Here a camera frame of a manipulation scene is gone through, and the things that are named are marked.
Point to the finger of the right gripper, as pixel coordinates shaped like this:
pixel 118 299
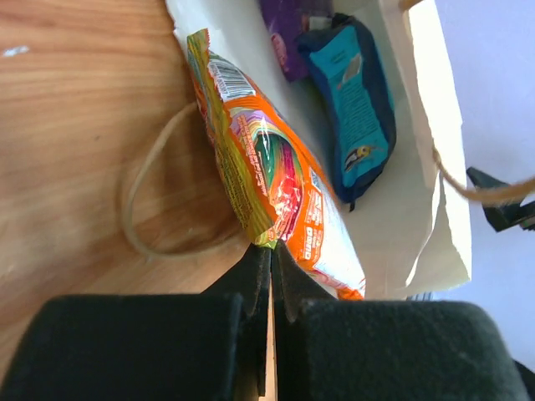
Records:
pixel 506 213

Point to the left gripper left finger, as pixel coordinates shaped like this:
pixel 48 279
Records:
pixel 206 346

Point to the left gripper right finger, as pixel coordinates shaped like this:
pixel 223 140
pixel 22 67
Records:
pixel 327 349

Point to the beige paper bag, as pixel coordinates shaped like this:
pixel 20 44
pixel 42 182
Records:
pixel 411 229

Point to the orange candy bag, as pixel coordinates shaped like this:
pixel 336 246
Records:
pixel 276 187

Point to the blue snack packet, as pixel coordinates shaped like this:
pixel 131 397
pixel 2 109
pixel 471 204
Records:
pixel 345 66

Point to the purple snack packet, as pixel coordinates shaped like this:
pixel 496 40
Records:
pixel 285 21

